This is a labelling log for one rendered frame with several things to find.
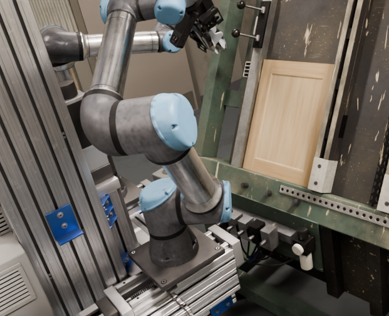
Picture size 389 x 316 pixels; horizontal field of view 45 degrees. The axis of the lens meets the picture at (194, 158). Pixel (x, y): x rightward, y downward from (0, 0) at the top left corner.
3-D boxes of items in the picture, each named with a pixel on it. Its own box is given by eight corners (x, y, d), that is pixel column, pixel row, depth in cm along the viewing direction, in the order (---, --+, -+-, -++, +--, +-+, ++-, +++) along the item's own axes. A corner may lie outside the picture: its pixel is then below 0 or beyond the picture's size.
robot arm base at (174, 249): (166, 274, 133) (157, 247, 128) (141, 251, 145) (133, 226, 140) (208, 248, 139) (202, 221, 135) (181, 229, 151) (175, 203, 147)
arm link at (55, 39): (38, 32, 147) (185, 25, 162) (36, 29, 156) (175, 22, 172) (42, 69, 151) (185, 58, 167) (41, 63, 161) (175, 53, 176)
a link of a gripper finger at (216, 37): (230, 44, 144) (219, 24, 137) (215, 57, 145) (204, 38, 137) (224, 40, 146) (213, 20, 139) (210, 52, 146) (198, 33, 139)
